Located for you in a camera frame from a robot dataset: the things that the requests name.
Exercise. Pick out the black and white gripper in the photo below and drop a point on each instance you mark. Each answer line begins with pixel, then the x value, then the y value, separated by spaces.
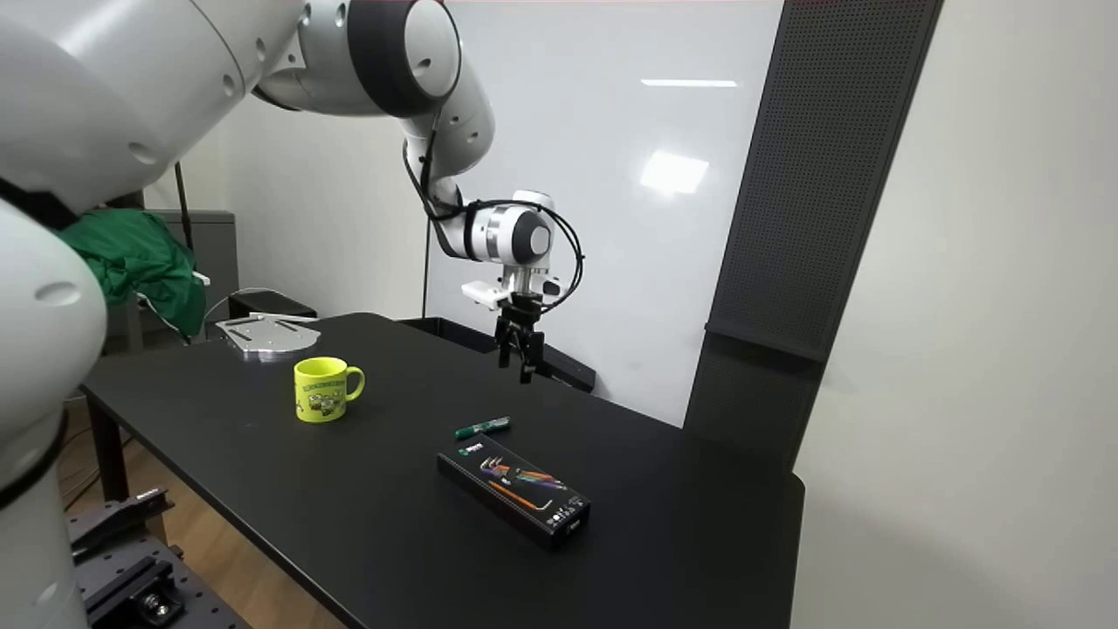
pixel 525 309

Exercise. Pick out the green marker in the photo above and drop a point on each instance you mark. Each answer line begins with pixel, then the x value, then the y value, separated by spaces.
pixel 482 429

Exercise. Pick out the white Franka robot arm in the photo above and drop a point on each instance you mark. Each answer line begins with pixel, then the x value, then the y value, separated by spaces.
pixel 93 91

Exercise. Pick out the yellow-green printed cup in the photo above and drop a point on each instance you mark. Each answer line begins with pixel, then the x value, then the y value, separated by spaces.
pixel 315 394

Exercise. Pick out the small black box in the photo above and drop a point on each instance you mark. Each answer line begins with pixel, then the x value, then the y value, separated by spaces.
pixel 573 372

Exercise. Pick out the long flat black case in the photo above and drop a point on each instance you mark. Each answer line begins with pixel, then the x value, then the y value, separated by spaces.
pixel 457 336

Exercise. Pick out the black box with colourful print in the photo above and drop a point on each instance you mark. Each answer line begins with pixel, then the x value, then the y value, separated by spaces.
pixel 511 488

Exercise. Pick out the large white whiteboard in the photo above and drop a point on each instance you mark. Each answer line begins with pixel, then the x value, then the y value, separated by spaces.
pixel 651 232

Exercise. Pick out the green cloth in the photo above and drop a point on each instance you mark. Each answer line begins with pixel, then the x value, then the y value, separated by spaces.
pixel 140 268

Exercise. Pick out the black table leg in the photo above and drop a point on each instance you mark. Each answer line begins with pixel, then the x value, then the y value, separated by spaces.
pixel 108 454

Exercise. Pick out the black perforated mounting table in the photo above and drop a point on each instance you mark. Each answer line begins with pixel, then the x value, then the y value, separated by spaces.
pixel 140 572

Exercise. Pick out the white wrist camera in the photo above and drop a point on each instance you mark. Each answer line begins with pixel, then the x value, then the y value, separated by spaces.
pixel 481 291

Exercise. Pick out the black wall pillar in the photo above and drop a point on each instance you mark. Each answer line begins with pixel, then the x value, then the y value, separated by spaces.
pixel 805 211

